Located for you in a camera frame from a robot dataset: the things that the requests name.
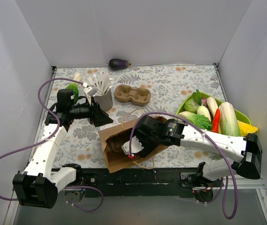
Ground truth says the brown pulp cup carrier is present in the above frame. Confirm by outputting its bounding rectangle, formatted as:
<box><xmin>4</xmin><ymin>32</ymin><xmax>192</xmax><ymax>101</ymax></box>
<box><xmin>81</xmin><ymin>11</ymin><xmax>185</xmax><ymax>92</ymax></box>
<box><xmin>114</xmin><ymin>84</ymin><xmax>151</xmax><ymax>106</ymax></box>

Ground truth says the brown paper bag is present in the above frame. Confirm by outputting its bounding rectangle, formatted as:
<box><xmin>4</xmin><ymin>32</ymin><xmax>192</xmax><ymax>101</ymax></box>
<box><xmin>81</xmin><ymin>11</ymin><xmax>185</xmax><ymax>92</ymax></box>
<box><xmin>98</xmin><ymin>119</ymin><xmax>167</xmax><ymax>173</ymax></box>

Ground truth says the brown paper coffee cup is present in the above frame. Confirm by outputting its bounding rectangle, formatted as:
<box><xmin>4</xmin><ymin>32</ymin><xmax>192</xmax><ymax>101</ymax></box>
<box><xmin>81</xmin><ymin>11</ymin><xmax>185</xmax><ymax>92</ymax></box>
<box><xmin>107</xmin><ymin>136</ymin><xmax>126</xmax><ymax>153</ymax></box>

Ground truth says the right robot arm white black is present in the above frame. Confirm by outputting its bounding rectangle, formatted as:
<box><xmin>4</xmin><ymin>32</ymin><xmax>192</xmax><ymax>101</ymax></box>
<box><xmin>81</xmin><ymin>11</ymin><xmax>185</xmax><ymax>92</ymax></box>
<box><xmin>134</xmin><ymin>115</ymin><xmax>263</xmax><ymax>186</ymax></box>

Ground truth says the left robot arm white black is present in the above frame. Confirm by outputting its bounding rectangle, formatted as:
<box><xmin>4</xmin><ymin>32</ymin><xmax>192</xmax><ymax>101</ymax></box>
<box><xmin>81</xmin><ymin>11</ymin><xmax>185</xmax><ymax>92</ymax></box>
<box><xmin>13</xmin><ymin>86</ymin><xmax>113</xmax><ymax>209</ymax></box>

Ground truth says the grey straw holder cup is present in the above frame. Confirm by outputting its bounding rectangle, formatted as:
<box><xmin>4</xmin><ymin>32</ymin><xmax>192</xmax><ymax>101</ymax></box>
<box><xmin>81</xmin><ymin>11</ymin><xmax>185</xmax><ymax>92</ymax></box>
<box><xmin>94</xmin><ymin>90</ymin><xmax>113</xmax><ymax>112</ymax></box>

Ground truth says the bundle of white straws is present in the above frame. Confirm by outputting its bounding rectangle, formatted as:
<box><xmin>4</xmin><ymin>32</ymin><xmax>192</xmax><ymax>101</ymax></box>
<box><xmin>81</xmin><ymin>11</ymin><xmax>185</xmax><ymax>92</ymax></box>
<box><xmin>87</xmin><ymin>73</ymin><xmax>113</xmax><ymax>97</ymax></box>

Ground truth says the green bok choy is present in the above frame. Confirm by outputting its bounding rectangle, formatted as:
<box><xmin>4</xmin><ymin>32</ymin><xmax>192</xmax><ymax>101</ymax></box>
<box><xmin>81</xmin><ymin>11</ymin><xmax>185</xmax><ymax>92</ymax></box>
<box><xmin>66</xmin><ymin>72</ymin><xmax>82</xmax><ymax>103</ymax></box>

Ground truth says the round green cabbage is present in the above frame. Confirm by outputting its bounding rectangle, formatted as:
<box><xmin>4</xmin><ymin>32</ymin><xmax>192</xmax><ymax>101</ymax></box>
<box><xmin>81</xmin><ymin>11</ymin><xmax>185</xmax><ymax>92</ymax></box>
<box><xmin>184</xmin><ymin>98</ymin><xmax>200</xmax><ymax>113</ymax></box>

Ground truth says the purple eggplant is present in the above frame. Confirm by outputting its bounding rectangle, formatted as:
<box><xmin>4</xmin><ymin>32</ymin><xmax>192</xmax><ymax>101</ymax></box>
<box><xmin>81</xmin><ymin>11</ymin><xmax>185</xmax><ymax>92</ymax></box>
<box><xmin>108</xmin><ymin>58</ymin><xmax>131</xmax><ymax>71</ymax></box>

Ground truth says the green leafy lettuce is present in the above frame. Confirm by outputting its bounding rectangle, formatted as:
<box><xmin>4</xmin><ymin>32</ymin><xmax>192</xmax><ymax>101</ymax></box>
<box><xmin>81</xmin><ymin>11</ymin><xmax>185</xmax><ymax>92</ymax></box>
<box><xmin>178</xmin><ymin>111</ymin><xmax>213</xmax><ymax>130</ymax></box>

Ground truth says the red chili pepper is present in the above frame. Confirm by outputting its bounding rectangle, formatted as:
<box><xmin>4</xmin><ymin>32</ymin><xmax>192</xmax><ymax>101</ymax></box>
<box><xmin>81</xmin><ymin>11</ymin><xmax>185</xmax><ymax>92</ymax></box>
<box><xmin>212</xmin><ymin>108</ymin><xmax>221</xmax><ymax>133</ymax></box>

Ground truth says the napa cabbage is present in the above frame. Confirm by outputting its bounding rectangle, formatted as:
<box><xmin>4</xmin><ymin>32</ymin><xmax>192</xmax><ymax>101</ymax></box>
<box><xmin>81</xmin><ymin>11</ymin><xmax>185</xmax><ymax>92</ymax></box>
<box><xmin>219</xmin><ymin>102</ymin><xmax>240</xmax><ymax>136</ymax></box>

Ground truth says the yellow pepper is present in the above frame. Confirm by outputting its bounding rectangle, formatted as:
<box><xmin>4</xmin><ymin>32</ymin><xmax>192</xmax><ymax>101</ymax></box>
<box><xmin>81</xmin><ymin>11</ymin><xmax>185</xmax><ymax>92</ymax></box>
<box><xmin>237</xmin><ymin>120</ymin><xmax>259</xmax><ymax>136</ymax></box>

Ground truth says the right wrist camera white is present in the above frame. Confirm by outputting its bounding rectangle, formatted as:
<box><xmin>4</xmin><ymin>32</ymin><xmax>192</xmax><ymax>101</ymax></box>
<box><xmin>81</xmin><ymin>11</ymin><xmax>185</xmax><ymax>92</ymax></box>
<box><xmin>122</xmin><ymin>136</ymin><xmax>144</xmax><ymax>158</ymax></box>

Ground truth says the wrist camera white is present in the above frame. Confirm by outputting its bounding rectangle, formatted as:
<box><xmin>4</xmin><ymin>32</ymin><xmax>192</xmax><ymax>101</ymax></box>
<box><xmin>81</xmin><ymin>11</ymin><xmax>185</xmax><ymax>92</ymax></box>
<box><xmin>122</xmin><ymin>136</ymin><xmax>144</xmax><ymax>158</ymax></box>
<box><xmin>82</xmin><ymin>82</ymin><xmax>97</xmax><ymax>104</ymax></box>

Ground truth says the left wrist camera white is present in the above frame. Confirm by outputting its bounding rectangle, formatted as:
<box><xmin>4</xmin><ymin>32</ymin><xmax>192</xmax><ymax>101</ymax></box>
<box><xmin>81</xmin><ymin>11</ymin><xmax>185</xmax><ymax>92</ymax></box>
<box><xmin>82</xmin><ymin>82</ymin><xmax>97</xmax><ymax>104</ymax></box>

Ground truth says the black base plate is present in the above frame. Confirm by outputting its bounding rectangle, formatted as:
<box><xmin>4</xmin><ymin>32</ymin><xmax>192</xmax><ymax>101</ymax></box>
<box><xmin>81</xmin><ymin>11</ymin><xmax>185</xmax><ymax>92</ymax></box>
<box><xmin>68</xmin><ymin>167</ymin><xmax>197</xmax><ymax>198</ymax></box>

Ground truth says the aluminium frame rail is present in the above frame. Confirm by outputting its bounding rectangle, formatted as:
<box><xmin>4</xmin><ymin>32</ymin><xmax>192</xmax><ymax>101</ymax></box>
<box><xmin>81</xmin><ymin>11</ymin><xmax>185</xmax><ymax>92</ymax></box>
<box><xmin>5</xmin><ymin>178</ymin><xmax>267</xmax><ymax>225</ymax></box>

